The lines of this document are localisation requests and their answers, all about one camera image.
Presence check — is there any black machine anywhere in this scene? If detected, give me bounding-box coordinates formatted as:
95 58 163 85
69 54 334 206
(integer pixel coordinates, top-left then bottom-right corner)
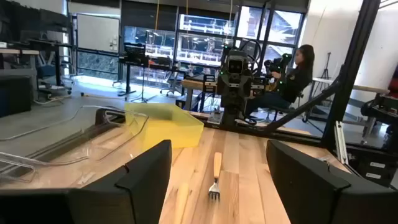
359 63 398 150

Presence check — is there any black tripod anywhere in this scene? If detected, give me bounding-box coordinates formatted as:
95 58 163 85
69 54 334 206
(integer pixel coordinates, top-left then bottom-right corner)
319 51 332 80

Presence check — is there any grey office chair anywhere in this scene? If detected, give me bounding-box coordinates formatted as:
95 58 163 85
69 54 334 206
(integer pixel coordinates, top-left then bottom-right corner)
159 70 185 98

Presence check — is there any clear plastic bin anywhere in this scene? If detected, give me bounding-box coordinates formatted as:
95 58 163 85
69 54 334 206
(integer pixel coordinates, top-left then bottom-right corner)
0 105 149 185

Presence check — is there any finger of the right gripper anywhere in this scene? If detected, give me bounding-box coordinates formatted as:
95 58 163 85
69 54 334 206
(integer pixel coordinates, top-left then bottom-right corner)
216 74 229 97
243 74 253 97

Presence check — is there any black arched clamp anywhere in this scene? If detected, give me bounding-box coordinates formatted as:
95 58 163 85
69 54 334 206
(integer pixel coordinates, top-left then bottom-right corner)
94 107 126 126

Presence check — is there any black labelled control box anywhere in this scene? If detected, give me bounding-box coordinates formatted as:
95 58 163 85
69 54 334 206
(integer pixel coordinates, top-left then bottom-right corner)
347 146 398 190

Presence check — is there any person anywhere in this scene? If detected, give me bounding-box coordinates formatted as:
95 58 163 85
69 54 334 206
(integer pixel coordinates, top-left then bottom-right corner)
244 44 315 118

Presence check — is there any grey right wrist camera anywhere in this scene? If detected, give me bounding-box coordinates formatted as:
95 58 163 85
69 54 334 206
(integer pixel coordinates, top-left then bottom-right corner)
226 50 245 75

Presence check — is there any black office chair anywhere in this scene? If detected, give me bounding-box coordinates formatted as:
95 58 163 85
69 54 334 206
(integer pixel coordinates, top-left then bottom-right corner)
262 90 308 124

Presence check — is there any yellow plastic bin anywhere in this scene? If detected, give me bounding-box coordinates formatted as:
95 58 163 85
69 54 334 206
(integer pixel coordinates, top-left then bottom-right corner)
124 102 205 149

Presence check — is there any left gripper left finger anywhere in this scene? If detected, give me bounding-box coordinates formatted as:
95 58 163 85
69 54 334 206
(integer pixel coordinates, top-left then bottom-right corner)
0 139 172 224

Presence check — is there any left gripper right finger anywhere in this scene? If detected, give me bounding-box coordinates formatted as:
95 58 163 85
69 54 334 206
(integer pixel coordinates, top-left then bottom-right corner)
266 139 398 224

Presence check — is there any silver metal bracket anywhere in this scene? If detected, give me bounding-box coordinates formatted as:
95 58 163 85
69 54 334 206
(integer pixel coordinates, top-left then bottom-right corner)
333 120 349 166

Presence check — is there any whiteboard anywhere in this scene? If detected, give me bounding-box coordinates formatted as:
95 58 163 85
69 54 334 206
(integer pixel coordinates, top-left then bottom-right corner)
76 12 121 54

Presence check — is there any light wooden table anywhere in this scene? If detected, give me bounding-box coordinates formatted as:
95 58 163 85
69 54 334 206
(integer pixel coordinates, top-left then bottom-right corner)
312 77 391 125

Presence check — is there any black standing desk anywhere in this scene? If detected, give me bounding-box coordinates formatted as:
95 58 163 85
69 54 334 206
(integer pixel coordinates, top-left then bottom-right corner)
117 42 150 98

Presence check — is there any orange handled metal fork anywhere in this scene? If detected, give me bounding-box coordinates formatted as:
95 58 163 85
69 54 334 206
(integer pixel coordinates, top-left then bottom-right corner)
207 151 223 202

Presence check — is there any black cabinet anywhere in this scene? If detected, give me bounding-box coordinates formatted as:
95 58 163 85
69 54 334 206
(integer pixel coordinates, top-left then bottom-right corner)
0 74 32 118

